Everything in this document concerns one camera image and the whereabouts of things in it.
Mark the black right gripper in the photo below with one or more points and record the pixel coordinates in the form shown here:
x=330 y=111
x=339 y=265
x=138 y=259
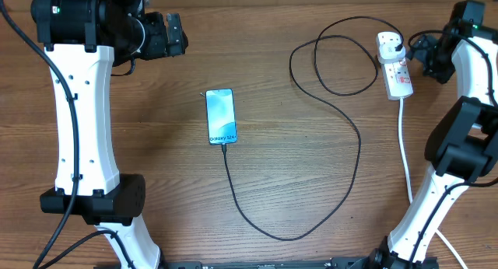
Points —
x=419 y=53

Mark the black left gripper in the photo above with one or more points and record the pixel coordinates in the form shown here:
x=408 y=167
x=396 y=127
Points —
x=163 y=46

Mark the blue Galaxy smartphone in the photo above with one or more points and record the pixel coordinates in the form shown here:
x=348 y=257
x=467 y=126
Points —
x=221 y=117

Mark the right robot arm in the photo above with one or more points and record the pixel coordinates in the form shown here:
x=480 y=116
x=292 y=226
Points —
x=463 y=146

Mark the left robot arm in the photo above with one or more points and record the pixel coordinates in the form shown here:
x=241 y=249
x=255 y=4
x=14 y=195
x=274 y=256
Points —
x=83 y=41

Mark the white power strip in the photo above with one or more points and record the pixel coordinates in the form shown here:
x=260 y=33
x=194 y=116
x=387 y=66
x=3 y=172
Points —
x=397 y=80

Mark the white wall charger plug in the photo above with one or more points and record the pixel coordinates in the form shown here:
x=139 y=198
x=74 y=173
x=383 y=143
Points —
x=388 y=54

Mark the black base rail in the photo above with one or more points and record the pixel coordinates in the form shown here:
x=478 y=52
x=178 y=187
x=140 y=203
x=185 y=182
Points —
x=334 y=263

